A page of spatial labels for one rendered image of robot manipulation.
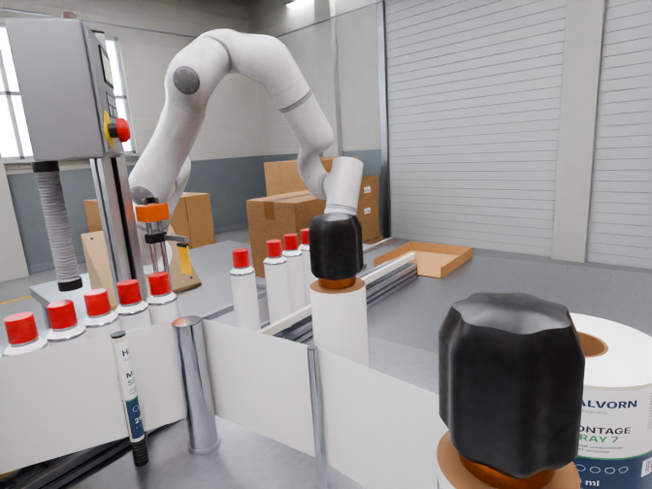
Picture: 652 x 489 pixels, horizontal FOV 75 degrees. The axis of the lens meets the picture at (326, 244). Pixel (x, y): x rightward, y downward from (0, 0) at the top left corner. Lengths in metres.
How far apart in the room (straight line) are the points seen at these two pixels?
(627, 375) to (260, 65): 0.84
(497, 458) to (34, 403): 0.53
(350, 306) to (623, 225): 4.30
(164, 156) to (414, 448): 0.97
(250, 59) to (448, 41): 4.51
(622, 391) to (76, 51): 0.79
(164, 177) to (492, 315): 1.06
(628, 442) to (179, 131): 1.04
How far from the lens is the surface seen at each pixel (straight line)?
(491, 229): 5.19
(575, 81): 4.79
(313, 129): 1.04
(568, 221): 4.85
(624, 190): 4.78
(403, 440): 0.45
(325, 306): 0.64
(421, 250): 1.80
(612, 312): 1.29
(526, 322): 0.26
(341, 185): 1.11
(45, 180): 0.80
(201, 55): 1.03
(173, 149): 1.19
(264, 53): 1.00
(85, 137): 0.73
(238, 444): 0.67
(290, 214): 1.31
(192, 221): 4.38
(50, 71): 0.74
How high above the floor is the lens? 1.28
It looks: 13 degrees down
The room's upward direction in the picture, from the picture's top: 4 degrees counter-clockwise
